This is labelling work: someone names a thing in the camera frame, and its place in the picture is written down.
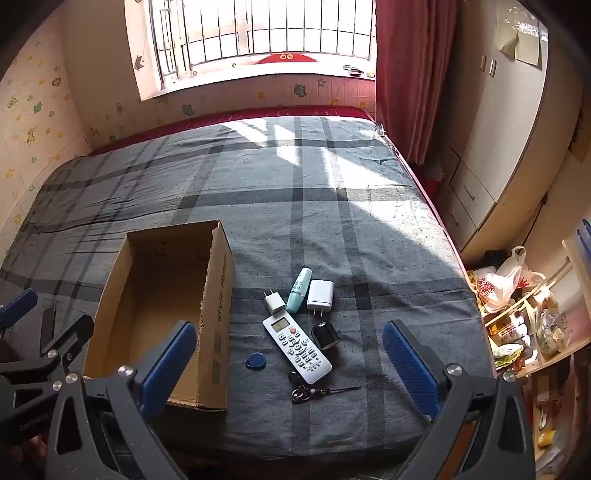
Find window with metal bars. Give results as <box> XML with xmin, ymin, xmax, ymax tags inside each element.
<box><xmin>148</xmin><ymin>0</ymin><xmax>377</xmax><ymax>88</ymax></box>

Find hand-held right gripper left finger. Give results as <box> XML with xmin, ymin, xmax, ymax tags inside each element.
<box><xmin>44</xmin><ymin>320</ymin><xmax>197</xmax><ymax>480</ymax></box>

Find white printed plastic bag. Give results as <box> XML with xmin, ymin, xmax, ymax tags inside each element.
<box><xmin>480</xmin><ymin>247</ymin><xmax>546</xmax><ymax>312</ymax></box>

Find red curtain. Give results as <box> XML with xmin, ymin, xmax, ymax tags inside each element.
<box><xmin>375</xmin><ymin>0</ymin><xmax>458</xmax><ymax>164</ymax></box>

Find clear bag of food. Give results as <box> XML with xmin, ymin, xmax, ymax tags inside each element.
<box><xmin>536</xmin><ymin>309</ymin><xmax>572</xmax><ymax>354</ymax></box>

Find paper notes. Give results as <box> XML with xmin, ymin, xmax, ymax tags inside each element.
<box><xmin>496</xmin><ymin>4</ymin><xmax>543</xmax><ymax>65</ymax></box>

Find grey plaid bedsheet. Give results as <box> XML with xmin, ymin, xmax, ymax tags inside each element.
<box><xmin>0</xmin><ymin>115</ymin><xmax>495</xmax><ymax>467</ymax></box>

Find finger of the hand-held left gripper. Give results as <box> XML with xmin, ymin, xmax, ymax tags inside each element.
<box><xmin>41</xmin><ymin>308</ymin><xmax>95</xmax><ymax>370</ymax></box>
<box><xmin>0</xmin><ymin>290</ymin><xmax>38</xmax><ymax>329</ymax></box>

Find mint green tube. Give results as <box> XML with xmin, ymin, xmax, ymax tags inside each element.
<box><xmin>286</xmin><ymin>267</ymin><xmax>314</xmax><ymax>313</ymax></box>

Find red mattress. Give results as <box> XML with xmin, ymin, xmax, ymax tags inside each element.
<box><xmin>88</xmin><ymin>104</ymin><xmax>467</xmax><ymax>259</ymax></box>

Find wooden shelf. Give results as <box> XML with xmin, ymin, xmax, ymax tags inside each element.
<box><xmin>485</xmin><ymin>222</ymin><xmax>591</xmax><ymax>462</ymax></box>

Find keys with black lanyard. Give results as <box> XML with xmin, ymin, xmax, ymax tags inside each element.
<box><xmin>287</xmin><ymin>369</ymin><xmax>362</xmax><ymax>404</ymax></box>

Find large white charger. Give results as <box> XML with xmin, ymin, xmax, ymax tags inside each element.
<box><xmin>307</xmin><ymin>278</ymin><xmax>334</xmax><ymax>319</ymax></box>

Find red windowsill mat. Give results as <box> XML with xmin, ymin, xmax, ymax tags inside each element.
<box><xmin>255</xmin><ymin>52</ymin><xmax>319</xmax><ymax>64</ymax></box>

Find white remote control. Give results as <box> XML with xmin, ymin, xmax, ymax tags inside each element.
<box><xmin>262</xmin><ymin>313</ymin><xmax>333</xmax><ymax>384</ymax></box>

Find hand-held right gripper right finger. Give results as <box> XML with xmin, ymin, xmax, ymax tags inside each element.
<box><xmin>383</xmin><ymin>320</ymin><xmax>536</xmax><ymax>480</ymax></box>

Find small black cap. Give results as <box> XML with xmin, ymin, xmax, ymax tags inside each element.
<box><xmin>311</xmin><ymin>322</ymin><xmax>339</xmax><ymax>350</ymax></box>

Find beige wardrobe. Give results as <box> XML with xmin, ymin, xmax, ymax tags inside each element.
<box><xmin>438</xmin><ymin>0</ymin><xmax>550</xmax><ymax>252</ymax></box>

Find cardboard box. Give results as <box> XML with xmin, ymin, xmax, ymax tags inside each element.
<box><xmin>83</xmin><ymin>220</ymin><xmax>235</xmax><ymax>411</ymax></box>

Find small white charger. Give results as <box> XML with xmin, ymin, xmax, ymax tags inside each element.
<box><xmin>264</xmin><ymin>290</ymin><xmax>288</xmax><ymax>315</ymax></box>

